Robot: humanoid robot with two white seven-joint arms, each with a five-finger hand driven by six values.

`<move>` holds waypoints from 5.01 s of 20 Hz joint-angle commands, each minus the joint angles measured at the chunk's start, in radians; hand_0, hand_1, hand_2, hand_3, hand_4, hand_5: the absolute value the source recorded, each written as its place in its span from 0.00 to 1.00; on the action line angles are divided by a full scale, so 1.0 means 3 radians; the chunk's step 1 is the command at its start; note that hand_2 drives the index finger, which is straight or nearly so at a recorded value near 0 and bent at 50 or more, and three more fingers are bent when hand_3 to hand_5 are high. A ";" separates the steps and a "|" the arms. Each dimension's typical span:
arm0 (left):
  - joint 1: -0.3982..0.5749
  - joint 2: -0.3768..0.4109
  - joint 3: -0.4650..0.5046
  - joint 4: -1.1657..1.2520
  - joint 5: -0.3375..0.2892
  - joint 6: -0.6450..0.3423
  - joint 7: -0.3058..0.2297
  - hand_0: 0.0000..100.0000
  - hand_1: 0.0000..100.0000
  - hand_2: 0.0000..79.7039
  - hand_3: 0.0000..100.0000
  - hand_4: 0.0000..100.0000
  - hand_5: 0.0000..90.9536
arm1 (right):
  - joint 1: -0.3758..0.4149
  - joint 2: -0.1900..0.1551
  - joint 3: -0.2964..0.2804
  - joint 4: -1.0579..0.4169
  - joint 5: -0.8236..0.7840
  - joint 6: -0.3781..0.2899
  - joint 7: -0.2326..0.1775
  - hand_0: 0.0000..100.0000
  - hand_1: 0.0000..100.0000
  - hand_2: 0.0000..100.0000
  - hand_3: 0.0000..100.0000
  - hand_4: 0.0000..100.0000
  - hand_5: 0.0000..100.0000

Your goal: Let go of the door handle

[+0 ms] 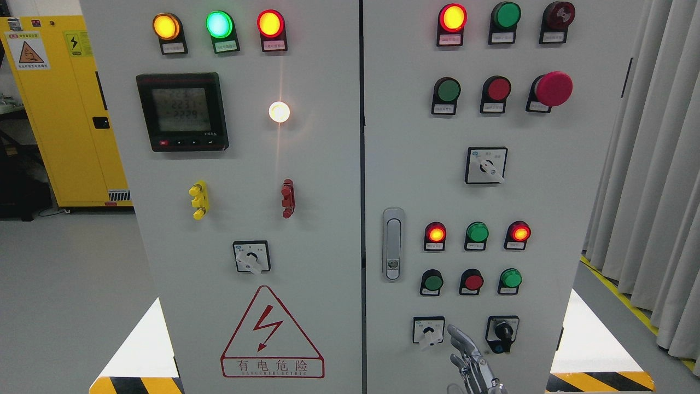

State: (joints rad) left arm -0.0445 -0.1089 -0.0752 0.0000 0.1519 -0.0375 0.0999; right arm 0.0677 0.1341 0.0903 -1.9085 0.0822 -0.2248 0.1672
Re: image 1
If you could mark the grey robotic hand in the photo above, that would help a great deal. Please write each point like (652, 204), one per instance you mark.
(472, 366)

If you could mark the grey cabinet door handle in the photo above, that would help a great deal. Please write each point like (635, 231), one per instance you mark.
(393, 219)

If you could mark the right cabinet door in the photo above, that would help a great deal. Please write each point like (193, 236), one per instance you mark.
(416, 161)

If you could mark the cabinet door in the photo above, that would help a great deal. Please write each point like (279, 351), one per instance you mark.
(416, 161)
(315, 254)

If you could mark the left cabinet door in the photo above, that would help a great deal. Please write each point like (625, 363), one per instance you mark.
(315, 254)

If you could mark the red-orange indicator light left door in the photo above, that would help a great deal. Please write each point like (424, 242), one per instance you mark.
(273, 36)

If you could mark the red push button lower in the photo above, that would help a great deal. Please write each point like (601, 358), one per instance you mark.
(470, 283)

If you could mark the red push button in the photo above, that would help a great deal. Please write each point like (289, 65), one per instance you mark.
(470, 283)
(495, 92)

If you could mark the green push button lower right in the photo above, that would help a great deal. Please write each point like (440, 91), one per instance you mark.
(509, 282)

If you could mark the green push button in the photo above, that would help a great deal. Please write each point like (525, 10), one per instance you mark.
(446, 92)
(431, 283)
(509, 282)

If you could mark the green push button lower left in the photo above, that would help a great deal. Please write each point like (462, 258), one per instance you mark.
(431, 283)

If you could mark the green indicator middle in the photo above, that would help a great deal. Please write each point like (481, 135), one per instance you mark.
(476, 236)

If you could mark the red lit indicator middle right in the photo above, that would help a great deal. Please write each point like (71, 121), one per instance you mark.
(517, 236)

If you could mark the red lit indicator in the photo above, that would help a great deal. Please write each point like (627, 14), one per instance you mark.
(450, 26)
(434, 237)
(517, 236)

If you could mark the red lit indicator middle left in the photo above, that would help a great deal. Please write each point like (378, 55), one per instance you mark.
(434, 237)

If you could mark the red electrical danger sign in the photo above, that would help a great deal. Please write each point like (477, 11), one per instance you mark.
(269, 343)

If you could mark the grey curtain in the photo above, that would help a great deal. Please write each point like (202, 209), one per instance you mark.
(644, 230)

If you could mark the red terminal connector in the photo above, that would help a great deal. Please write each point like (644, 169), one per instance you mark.
(288, 198)

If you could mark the red push button upper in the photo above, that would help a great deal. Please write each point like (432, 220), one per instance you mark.
(495, 92)

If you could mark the green push button upper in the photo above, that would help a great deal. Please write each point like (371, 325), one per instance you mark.
(446, 92)

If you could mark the red emergency stop button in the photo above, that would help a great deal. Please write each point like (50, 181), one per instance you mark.
(549, 90)

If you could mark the white lit indicator light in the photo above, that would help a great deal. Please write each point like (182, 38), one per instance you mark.
(279, 112)

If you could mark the yellow terminal connector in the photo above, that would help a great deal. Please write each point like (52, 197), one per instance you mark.
(199, 201)

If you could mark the top red lit indicator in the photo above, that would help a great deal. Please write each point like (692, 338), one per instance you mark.
(450, 26)

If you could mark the top green indicator light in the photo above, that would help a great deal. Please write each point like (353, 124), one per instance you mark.
(503, 23)

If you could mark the dark red buzzer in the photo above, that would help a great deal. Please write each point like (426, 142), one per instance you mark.
(556, 19)

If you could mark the black digital power meter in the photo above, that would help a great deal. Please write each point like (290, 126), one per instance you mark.
(183, 112)

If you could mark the green lit indicator light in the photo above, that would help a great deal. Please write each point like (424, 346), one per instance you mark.
(221, 28)

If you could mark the amber indicator light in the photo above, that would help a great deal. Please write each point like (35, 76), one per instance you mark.
(170, 32)

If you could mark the yellow safety cabinet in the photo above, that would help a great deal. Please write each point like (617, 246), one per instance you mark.
(53, 64)

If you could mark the black key selector switch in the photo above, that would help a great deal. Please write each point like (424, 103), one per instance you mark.
(501, 333)

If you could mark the lower white selector switch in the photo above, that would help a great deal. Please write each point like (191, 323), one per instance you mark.
(428, 331)

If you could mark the upper right selector switch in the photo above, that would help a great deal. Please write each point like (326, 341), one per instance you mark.
(485, 165)

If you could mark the left door selector switch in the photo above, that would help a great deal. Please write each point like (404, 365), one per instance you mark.
(252, 256)

